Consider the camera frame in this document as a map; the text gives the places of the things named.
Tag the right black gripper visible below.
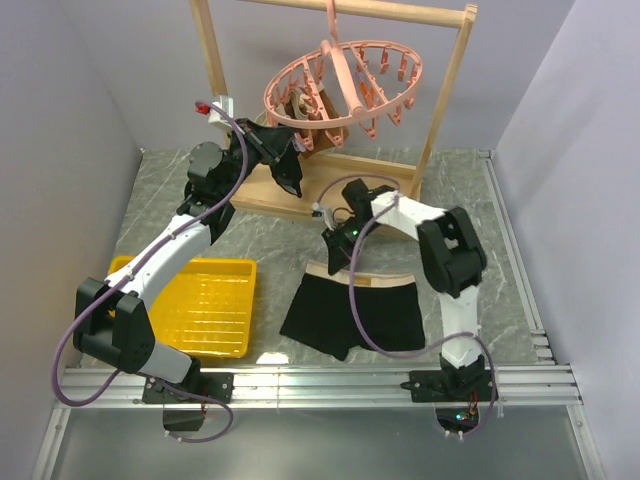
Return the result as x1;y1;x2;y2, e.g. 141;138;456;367
322;217;380;275

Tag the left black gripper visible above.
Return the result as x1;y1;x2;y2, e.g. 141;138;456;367
220;118;298;201

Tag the purple clothes clip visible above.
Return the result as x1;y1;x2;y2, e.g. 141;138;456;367
293;136;307;153

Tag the black underwear beige waistband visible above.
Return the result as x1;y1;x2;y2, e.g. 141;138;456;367
279;259;427;362

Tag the pink round clip hanger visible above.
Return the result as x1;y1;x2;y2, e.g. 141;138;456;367
263;1;423;152

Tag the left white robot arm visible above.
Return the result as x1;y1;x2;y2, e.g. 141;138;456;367
73;119;302;402

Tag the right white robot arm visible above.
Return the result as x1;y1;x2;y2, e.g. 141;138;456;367
313;175;491;400

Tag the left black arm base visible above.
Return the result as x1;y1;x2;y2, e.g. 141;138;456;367
142;372;234;444

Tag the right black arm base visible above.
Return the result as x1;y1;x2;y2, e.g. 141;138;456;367
400;366;499;438

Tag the brown underwear on hanger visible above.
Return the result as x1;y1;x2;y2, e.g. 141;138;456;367
282;89;351;159

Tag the wooden hanging rack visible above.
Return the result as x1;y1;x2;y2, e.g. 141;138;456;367
188;0;479;230

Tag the yellow plastic tray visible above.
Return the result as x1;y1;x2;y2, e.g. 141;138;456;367
83;255;259;360

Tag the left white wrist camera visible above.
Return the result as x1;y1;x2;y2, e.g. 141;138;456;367
194;95;234;130

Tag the aluminium mounting rail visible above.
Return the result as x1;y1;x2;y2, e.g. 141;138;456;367
33;364;605;479

